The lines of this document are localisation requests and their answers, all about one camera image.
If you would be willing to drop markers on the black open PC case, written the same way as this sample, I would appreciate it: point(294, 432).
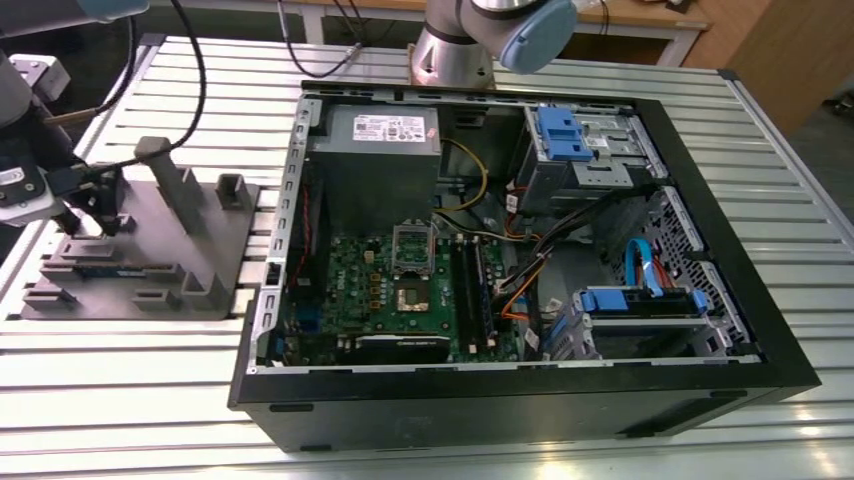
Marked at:
point(468, 410)

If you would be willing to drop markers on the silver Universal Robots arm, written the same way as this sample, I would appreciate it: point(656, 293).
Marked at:
point(454, 60)

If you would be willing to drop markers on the black graphics card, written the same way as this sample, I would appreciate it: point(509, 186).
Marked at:
point(401, 350)

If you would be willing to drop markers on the green RAM stick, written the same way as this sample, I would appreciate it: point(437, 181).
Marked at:
point(110, 272)

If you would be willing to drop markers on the black RAM stick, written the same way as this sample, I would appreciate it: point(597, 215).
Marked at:
point(485, 290)

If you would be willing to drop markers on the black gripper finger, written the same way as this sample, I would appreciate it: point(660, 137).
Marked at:
point(110, 210)
point(70, 220)

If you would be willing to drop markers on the silver optical drive cage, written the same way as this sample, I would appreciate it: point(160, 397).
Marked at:
point(601, 175)

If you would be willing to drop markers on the black chair base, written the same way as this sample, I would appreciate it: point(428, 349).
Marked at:
point(843, 102)

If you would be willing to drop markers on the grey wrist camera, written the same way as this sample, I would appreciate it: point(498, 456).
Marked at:
point(41, 75)

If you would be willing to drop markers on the brown wooden cabinet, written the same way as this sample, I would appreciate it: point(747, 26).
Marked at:
point(788, 60)

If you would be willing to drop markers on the hard disk in blue carrier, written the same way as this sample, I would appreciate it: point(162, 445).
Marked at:
point(611, 301)

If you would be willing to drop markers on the CPU socket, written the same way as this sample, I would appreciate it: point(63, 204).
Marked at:
point(414, 299)

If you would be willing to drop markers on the silver disk bay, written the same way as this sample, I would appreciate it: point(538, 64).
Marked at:
point(641, 325)

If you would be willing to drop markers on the grey power supply unit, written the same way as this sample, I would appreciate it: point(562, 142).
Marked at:
point(374, 175)

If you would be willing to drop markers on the green motherboard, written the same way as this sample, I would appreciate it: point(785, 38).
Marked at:
point(354, 300)

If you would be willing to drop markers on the wooden desk with white frame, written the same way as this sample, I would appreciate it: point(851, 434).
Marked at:
point(668, 20)

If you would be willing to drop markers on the black table corner cap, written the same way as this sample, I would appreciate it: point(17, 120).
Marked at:
point(728, 75)
point(153, 40)

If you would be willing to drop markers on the grey plastic parts rack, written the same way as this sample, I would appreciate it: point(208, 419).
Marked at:
point(201, 240)

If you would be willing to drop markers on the blue plastic drive latch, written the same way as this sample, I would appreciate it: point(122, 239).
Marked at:
point(561, 135)

